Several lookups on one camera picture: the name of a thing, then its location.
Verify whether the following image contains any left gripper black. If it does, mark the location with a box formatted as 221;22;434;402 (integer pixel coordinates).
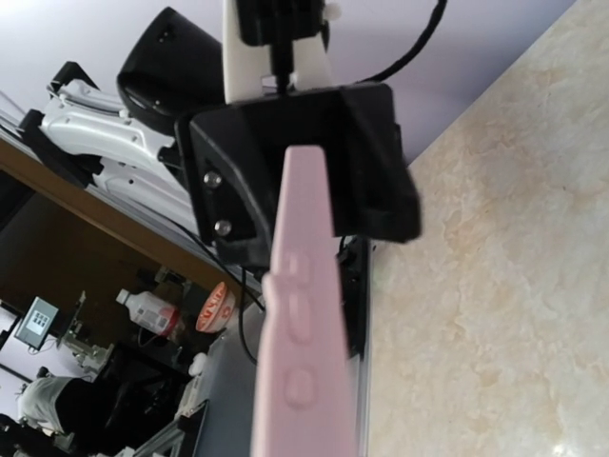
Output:
174;83;422;270

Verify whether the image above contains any pink phone case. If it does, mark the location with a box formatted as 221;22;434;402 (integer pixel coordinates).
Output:
250;146;357;457

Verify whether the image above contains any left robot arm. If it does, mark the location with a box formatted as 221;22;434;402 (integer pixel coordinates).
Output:
19;1;422;268

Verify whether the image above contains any red white bowl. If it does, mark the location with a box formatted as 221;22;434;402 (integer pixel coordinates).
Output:
195;282;238;334

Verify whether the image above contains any plastic bottle pink label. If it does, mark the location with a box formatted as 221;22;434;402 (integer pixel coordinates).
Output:
116;288;180;337

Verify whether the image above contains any front aluminium rail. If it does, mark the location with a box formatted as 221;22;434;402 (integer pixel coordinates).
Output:
0;109;263;457

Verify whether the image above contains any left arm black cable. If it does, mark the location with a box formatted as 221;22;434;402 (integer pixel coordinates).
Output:
365;0;451;85

